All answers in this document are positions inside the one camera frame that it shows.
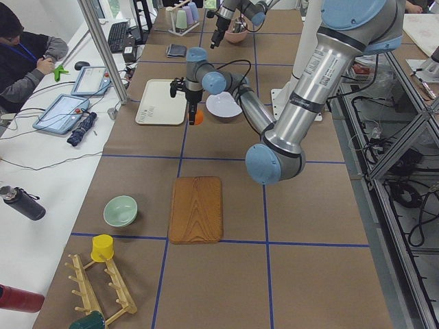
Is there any green ceramic bowl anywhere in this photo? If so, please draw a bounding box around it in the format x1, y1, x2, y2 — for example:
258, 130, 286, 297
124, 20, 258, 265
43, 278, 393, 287
103, 195, 138, 228

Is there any purple pastel cup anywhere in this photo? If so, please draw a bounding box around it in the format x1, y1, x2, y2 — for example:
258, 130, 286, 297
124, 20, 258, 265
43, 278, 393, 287
182, 5, 194, 25

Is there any green plastic clip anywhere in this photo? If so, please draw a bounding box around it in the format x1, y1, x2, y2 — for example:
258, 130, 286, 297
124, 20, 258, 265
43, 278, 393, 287
54, 64, 69, 82

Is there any black keyboard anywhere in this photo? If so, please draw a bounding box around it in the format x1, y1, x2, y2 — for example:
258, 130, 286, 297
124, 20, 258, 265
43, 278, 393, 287
107, 21, 129, 53

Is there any cream bear print tray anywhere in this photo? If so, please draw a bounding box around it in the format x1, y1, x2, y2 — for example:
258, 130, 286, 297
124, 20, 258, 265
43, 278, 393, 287
135, 79, 187, 125

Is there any aluminium frame post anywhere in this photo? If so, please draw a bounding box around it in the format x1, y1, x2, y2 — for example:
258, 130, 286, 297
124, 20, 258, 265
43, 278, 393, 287
78, 0, 128, 105

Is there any yellow cup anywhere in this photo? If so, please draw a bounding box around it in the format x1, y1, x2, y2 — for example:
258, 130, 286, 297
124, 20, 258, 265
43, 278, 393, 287
91, 234, 115, 263

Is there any orange fruit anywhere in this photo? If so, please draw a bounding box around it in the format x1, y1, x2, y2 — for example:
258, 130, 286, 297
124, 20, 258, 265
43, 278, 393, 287
193, 110, 204, 125

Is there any near blue teach pendant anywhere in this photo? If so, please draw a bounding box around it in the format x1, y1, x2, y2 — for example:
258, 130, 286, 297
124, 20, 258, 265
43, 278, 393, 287
32, 94, 90, 135

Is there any wooden cup rack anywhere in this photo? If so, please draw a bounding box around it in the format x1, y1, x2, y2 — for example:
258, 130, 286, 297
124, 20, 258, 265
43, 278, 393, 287
64, 254, 138, 328

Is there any blue teach pendant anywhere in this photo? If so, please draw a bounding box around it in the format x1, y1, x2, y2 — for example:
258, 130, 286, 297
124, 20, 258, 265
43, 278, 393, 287
71, 66, 111, 97
32, 94, 90, 135

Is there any seated person in grey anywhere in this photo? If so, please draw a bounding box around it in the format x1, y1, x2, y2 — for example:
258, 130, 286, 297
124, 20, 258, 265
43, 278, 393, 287
1, 3, 68, 114

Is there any pink bowl with ice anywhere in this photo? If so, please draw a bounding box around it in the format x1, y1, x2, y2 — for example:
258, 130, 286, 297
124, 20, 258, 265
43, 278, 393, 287
224, 19, 248, 44

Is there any small metal cup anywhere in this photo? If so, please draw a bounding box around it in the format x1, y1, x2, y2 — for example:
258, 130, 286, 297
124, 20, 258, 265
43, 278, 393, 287
107, 108, 117, 120

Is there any far blue teach pendant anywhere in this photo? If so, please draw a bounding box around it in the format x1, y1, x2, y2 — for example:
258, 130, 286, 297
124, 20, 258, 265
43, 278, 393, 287
71, 66, 111, 97

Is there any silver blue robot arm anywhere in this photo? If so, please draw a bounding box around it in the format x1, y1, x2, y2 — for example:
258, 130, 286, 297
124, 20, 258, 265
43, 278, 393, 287
182, 1, 405, 184
206, 1, 314, 49

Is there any dark green cup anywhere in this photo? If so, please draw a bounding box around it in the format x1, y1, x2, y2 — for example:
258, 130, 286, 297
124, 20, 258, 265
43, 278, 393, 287
69, 310, 106, 329

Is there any white wire cup rack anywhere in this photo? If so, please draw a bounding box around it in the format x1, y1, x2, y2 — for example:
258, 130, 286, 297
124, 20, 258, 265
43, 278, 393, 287
165, 1, 200, 36

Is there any red bottle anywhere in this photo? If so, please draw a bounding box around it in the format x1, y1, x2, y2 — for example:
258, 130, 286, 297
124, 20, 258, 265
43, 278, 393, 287
1, 285, 45, 313

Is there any white round plate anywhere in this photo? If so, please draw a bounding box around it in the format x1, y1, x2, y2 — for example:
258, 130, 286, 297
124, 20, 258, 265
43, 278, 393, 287
206, 92, 242, 118

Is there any green pastel cup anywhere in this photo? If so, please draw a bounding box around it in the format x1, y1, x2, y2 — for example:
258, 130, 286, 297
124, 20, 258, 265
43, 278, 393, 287
176, 10, 188, 30

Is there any folded dark blue umbrella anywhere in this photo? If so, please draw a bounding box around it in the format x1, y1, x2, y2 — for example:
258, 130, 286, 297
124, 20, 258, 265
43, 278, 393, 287
67, 112, 97, 147

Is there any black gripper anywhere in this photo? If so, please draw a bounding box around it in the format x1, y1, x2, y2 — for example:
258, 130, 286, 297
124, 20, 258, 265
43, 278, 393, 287
210, 15, 227, 49
185, 88, 203, 125

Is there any blue pastel cup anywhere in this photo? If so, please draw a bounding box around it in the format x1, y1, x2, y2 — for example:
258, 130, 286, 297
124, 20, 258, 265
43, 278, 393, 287
188, 2, 200, 22

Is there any wooden cutting board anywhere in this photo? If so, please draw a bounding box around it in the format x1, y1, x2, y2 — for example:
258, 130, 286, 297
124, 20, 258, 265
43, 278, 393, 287
168, 176, 223, 245

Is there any folded grey cloth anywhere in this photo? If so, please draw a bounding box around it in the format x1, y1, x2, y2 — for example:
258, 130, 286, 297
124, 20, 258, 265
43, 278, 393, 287
166, 44, 187, 58

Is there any black water bottle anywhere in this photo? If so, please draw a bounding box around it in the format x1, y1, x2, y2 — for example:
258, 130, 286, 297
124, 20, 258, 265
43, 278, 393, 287
1, 186, 46, 221

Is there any black computer mouse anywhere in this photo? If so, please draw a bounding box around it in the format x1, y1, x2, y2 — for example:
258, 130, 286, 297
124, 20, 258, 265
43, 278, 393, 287
74, 61, 90, 71

